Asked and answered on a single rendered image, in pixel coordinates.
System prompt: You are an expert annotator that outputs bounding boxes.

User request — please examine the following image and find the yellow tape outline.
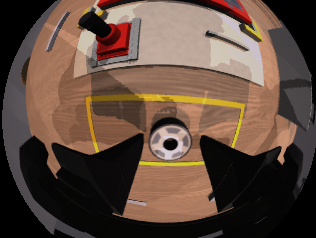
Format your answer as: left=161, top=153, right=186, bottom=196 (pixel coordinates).
left=86, top=94, right=244, bottom=167

